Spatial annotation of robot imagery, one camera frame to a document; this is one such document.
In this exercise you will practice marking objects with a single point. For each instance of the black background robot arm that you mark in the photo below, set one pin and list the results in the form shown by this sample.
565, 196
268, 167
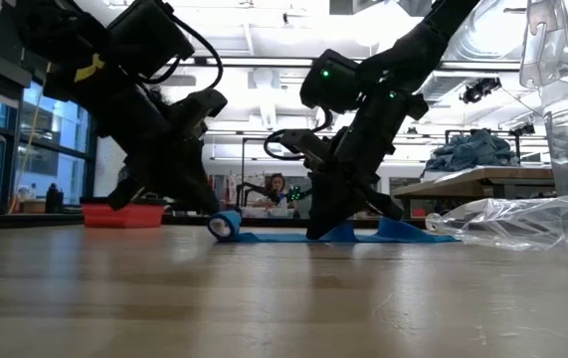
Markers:
251, 191

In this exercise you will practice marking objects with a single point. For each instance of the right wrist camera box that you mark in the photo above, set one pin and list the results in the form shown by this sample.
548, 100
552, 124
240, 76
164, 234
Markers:
306, 146

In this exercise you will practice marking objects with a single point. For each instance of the clear plastic container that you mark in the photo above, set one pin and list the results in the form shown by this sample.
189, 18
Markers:
567, 99

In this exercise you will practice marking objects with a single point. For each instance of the blue cloth pile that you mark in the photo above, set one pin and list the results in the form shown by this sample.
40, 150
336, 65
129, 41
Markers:
472, 149

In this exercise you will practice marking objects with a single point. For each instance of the red plastic bin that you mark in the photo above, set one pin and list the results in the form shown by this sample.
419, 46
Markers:
123, 216

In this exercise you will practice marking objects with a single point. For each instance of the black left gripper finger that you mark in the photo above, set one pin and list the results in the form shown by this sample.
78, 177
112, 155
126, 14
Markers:
127, 191
196, 191

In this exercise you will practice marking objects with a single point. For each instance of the blue elastic bandage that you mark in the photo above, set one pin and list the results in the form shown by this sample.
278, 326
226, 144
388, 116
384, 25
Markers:
283, 237

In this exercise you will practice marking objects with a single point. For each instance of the black bottle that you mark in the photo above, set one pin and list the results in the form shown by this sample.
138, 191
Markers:
54, 199

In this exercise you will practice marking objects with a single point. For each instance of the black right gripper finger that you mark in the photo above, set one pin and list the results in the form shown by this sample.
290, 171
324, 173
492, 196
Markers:
383, 201
328, 214

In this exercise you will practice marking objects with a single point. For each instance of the person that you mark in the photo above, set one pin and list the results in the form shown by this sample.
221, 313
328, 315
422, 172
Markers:
277, 186

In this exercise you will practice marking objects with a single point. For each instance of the black ceiling spotlight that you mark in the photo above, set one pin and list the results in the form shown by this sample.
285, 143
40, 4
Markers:
480, 89

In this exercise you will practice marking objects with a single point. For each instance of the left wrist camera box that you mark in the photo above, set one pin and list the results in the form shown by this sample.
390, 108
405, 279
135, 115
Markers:
201, 107

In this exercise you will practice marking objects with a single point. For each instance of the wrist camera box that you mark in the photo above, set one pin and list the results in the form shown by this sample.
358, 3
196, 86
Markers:
201, 107
306, 146

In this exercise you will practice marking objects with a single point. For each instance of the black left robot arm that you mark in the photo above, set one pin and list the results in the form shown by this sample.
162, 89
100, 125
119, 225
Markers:
64, 35

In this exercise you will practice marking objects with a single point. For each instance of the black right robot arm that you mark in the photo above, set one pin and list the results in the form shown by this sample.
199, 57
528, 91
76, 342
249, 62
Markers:
413, 50

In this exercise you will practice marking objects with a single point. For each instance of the clear plastic bag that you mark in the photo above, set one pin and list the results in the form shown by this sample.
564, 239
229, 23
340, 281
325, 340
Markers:
512, 221

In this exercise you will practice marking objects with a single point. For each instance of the wooden workbench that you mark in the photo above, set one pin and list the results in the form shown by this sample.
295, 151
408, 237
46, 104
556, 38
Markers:
477, 181

